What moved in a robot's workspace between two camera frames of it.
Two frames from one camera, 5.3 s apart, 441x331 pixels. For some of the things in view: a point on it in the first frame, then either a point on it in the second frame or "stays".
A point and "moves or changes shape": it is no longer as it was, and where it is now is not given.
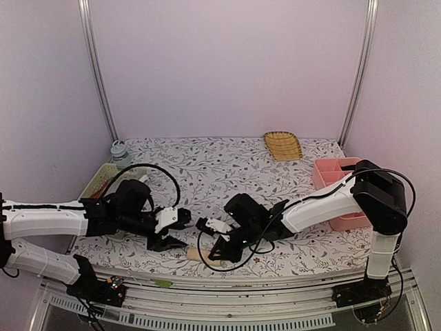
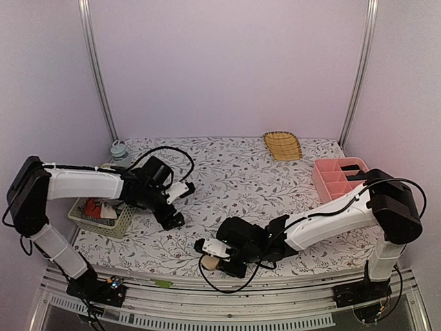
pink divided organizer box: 327,172 stays
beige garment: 193,254 moves or changes shape
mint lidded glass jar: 120,157 stays
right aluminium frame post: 373,11 stays
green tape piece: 162,283 stays
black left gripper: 158,244 to 171,223
